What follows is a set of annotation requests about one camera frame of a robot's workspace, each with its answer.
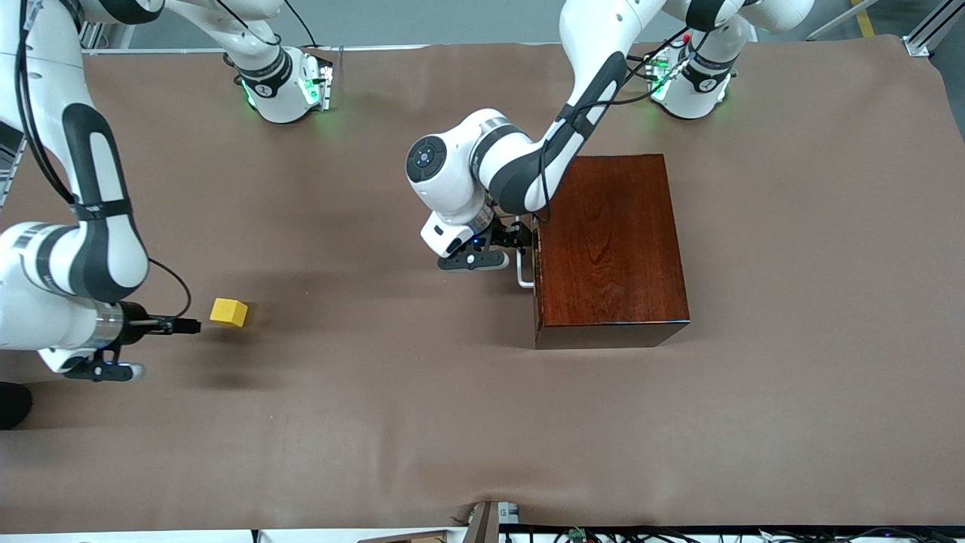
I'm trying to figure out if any dark wooden drawer cabinet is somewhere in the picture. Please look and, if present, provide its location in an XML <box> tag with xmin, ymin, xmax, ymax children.
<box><xmin>532</xmin><ymin>155</ymin><xmax>691</xmax><ymax>350</ymax></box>

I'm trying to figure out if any wooden drawer with white handle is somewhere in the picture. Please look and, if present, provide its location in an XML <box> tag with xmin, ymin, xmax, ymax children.
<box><xmin>516</xmin><ymin>219</ymin><xmax>544</xmax><ymax>340</ymax></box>

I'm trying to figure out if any aluminium profile bar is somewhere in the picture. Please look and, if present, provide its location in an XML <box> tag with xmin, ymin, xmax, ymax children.
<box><xmin>903</xmin><ymin>0</ymin><xmax>965</xmax><ymax>58</ymax></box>

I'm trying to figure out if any thin black cable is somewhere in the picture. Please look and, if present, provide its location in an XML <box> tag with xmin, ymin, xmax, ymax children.
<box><xmin>283</xmin><ymin>0</ymin><xmax>321</xmax><ymax>50</ymax></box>

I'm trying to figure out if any aluminium frame with struts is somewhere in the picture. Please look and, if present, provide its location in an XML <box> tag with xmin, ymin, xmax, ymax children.
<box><xmin>75</xmin><ymin>19</ymin><xmax>133</xmax><ymax>52</ymax></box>

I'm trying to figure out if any black round object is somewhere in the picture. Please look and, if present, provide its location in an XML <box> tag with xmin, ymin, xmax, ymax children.
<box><xmin>0</xmin><ymin>381</ymin><xmax>33</xmax><ymax>431</ymax></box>

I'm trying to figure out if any brown table cover sheet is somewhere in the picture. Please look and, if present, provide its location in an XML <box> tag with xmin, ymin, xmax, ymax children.
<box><xmin>0</xmin><ymin>34</ymin><xmax>965</xmax><ymax>532</ymax></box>

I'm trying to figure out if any brown cardboard piece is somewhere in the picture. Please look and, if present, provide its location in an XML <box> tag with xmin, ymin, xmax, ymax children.
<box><xmin>357</xmin><ymin>530</ymin><xmax>447</xmax><ymax>543</ymax></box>

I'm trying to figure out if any metal bracket at table edge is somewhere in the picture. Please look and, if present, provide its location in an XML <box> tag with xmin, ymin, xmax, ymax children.
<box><xmin>462</xmin><ymin>500</ymin><xmax>521</xmax><ymax>543</ymax></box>

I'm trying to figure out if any yellow block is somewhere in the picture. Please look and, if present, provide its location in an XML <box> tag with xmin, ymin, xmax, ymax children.
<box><xmin>210</xmin><ymin>298</ymin><xmax>249</xmax><ymax>328</ymax></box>

